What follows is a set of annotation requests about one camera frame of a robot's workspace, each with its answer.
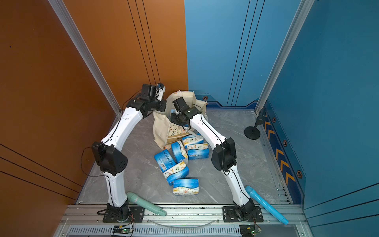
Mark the black round-base microphone stand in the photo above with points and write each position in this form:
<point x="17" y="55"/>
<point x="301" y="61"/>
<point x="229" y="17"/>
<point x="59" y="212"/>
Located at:
<point x="252" y="132"/>

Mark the blue tissue pack centre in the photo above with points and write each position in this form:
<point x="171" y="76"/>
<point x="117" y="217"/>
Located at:
<point x="198" y="151"/>

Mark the floral tissue pack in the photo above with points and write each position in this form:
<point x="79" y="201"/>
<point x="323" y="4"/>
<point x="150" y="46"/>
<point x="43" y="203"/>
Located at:
<point x="176" y="172"/>
<point x="186" y="187"/>

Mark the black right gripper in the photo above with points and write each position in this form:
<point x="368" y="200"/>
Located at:
<point x="173" y="118"/>

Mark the circuit board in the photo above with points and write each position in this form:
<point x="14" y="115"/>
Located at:
<point x="249" y="231"/>
<point x="122" y="231"/>

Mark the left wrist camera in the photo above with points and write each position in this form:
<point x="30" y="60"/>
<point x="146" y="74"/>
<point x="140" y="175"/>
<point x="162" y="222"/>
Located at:
<point x="160" y="91"/>

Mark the tissue pack near bag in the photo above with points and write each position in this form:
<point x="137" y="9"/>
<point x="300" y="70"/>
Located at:
<point x="192" y="140"/>

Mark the cream floral canvas bag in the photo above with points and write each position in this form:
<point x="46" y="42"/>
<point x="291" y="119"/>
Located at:
<point x="165" y="132"/>

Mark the blue tissue pack left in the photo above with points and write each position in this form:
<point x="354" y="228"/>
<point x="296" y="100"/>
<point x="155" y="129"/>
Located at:
<point x="165" y="160"/>

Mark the left circuit board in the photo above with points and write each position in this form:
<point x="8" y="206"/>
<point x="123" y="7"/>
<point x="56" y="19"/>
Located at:
<point x="122" y="231"/>

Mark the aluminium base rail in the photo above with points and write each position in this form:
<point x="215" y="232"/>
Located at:
<point x="183" y="220"/>

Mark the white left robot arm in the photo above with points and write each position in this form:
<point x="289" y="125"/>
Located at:
<point x="108" y="156"/>

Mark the upright blue tissue pack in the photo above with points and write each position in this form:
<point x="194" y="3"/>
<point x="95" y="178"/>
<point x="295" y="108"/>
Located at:
<point x="179" y="152"/>

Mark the floral tissue pack front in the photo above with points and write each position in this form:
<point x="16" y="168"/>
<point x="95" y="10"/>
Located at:
<point x="186" y="187"/>

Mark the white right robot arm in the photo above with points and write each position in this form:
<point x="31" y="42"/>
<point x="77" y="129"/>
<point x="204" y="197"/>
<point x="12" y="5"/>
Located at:
<point x="223" y="155"/>

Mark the aluminium corner post right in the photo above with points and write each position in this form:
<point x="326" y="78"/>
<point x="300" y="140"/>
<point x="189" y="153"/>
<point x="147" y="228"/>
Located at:
<point x="291" y="36"/>

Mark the aluminium corner post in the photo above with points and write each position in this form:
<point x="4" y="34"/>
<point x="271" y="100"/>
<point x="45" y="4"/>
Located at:
<point x="291" y="36"/>
<point x="69" y="25"/>

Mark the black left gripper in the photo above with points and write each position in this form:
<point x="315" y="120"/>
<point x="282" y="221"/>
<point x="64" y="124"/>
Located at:
<point x="164" y="104"/>

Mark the right circuit board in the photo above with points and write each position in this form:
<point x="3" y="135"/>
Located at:
<point x="249" y="231"/>

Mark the blue handheld cylinder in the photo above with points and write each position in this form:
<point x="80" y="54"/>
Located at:
<point x="268" y="207"/>

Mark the green handheld cylinder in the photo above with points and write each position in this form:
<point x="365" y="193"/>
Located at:
<point x="134" y="198"/>

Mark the aluminium corner post left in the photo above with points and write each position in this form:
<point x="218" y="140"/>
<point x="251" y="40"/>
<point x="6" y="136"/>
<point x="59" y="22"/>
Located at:
<point x="69" y="25"/>

